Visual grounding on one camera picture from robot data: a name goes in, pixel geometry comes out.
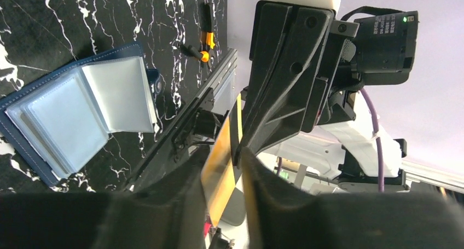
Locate aluminium frame rail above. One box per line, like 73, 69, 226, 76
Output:
126, 49, 463, 193

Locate blue leather card holder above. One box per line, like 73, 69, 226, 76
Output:
1, 42, 159, 187

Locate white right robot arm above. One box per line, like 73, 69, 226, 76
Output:
231, 0, 419, 192

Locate orange black pliers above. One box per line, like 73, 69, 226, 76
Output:
179, 3, 216, 68

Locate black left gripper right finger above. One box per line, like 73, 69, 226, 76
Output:
241, 148, 463, 248

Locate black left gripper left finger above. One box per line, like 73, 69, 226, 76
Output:
1, 146, 210, 248

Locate gold credit card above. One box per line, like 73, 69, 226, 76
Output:
201, 94, 242, 227

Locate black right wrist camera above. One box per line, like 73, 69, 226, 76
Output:
341, 6, 419, 85

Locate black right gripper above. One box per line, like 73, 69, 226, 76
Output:
233, 0, 365, 166

